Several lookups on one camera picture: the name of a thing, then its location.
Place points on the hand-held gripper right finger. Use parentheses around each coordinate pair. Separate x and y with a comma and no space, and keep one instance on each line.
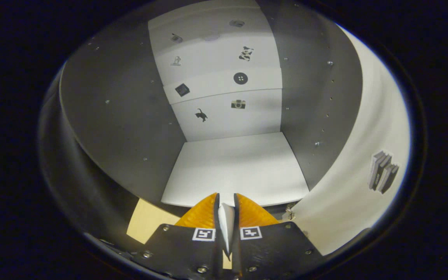
(274,252)

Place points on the white thin sheet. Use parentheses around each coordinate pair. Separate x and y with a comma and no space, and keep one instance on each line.
(226,225)

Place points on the white cabinet door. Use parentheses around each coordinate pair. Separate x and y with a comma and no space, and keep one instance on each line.
(344,202)

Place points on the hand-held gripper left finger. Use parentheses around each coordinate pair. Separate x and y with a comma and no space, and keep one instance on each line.
(181,252)

